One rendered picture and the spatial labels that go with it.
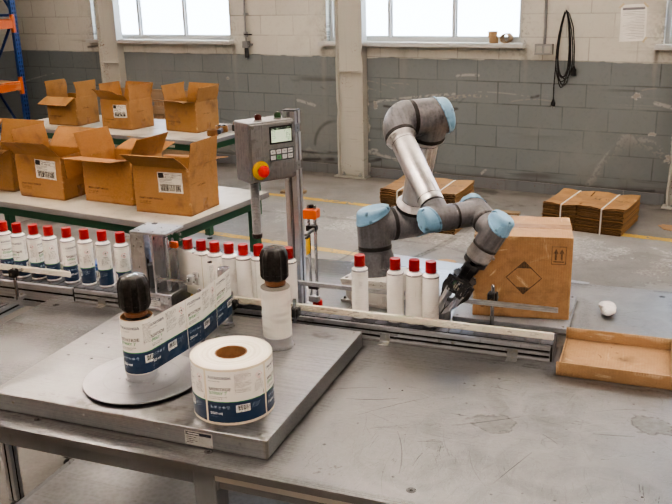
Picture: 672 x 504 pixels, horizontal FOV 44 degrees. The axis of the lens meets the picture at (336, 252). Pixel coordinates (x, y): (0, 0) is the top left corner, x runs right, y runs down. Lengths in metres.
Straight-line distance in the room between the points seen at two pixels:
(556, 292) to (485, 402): 0.59
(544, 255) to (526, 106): 5.27
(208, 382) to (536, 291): 1.15
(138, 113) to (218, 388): 5.35
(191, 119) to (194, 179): 2.59
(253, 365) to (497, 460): 0.60
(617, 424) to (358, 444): 0.64
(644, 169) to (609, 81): 0.82
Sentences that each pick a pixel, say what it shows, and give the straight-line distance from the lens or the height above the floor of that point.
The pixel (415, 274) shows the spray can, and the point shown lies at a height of 1.04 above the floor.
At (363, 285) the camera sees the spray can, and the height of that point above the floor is 0.99.
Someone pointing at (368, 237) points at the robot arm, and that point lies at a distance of 2.83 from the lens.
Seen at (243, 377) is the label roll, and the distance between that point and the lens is 1.99.
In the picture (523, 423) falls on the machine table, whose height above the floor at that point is 0.83.
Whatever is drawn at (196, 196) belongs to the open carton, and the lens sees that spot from 4.30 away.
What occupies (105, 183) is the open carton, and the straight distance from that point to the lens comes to 4.68.
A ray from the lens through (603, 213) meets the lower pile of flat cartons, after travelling 6.68.
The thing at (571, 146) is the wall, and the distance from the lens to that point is 7.81.
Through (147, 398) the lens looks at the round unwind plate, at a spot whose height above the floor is 0.89.
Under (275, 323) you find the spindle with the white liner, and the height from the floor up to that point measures 0.97.
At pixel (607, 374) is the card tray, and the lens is 2.39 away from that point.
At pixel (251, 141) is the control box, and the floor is 1.42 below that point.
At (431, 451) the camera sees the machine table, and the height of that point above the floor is 0.83.
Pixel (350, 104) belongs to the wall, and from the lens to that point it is 8.53.
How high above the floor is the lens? 1.87
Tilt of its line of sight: 18 degrees down
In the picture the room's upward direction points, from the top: 2 degrees counter-clockwise
